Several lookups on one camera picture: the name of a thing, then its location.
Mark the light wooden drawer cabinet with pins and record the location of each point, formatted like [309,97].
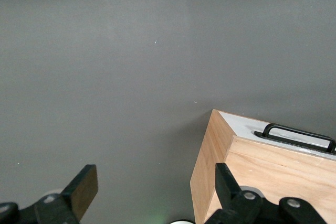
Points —
[288,171]

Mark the wooden drawer with white front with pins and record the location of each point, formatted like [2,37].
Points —
[244,127]

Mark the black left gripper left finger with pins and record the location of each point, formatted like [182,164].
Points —
[76,195]

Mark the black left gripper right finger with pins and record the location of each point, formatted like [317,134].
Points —
[231,203]

